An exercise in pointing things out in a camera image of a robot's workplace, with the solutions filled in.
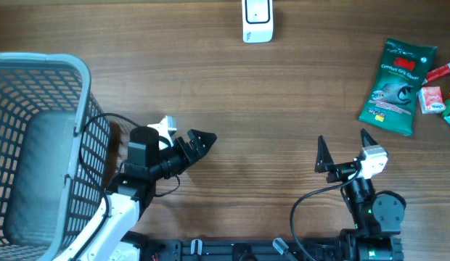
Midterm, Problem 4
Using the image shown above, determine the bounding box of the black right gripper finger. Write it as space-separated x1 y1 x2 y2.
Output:
314 136 334 173
360 128 378 147

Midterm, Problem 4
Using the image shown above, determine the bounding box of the white barcode scanner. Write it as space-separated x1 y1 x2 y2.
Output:
242 0 274 44

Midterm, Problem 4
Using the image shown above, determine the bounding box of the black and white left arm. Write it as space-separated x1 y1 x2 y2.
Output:
57 126 217 260

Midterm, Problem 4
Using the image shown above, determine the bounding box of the grey plastic mesh basket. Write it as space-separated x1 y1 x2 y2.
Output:
0 52 110 260

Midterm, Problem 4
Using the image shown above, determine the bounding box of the red white small box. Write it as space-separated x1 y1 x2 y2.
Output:
418 86 446 114

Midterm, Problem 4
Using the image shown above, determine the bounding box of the green 3M gloves packet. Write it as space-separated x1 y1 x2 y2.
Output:
359 38 438 136

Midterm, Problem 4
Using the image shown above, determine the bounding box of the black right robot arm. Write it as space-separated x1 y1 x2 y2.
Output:
314 129 406 260

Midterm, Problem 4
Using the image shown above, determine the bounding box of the red stick sachet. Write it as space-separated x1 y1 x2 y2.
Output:
422 62 450 86

